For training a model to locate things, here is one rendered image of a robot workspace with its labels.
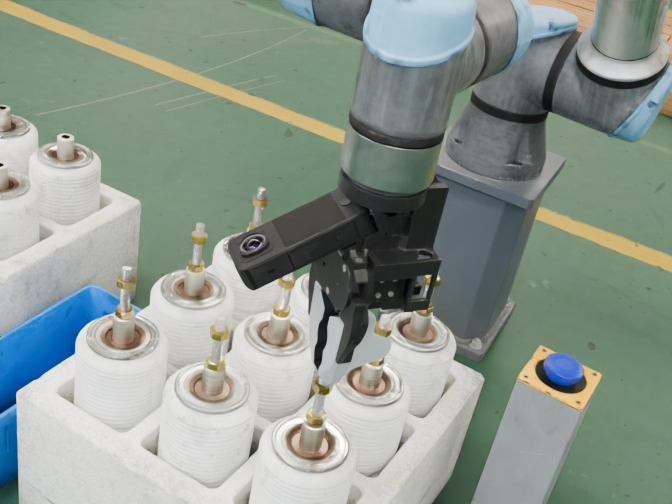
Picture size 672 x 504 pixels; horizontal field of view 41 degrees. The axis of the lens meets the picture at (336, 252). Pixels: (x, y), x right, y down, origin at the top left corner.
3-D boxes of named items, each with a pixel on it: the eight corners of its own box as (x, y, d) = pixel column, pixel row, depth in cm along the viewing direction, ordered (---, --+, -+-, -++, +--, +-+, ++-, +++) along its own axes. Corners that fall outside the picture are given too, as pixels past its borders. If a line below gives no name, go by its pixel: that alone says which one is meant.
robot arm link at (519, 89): (492, 74, 139) (517, -13, 131) (572, 105, 133) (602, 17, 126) (457, 92, 130) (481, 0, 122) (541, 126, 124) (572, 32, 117)
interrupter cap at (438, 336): (373, 333, 103) (374, 328, 103) (405, 306, 109) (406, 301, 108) (429, 364, 100) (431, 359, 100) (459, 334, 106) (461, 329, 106)
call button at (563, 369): (547, 361, 94) (553, 346, 93) (583, 378, 93) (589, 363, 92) (534, 380, 91) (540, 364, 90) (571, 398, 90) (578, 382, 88)
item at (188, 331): (158, 441, 108) (169, 322, 98) (131, 390, 114) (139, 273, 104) (231, 422, 112) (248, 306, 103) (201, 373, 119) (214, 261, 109)
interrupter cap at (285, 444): (335, 415, 91) (336, 410, 90) (358, 471, 85) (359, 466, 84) (262, 421, 88) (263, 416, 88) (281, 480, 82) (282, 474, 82)
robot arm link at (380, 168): (372, 151, 65) (330, 102, 71) (360, 206, 67) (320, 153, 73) (461, 148, 68) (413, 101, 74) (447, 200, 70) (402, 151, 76)
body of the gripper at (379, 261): (427, 318, 77) (462, 197, 70) (336, 329, 73) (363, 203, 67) (390, 267, 83) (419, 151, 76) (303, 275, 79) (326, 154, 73)
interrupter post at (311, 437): (318, 436, 88) (323, 411, 86) (324, 454, 86) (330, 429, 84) (294, 438, 87) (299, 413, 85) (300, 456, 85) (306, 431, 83)
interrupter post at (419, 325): (403, 333, 104) (409, 311, 102) (413, 324, 106) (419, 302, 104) (420, 343, 103) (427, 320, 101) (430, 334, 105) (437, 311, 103)
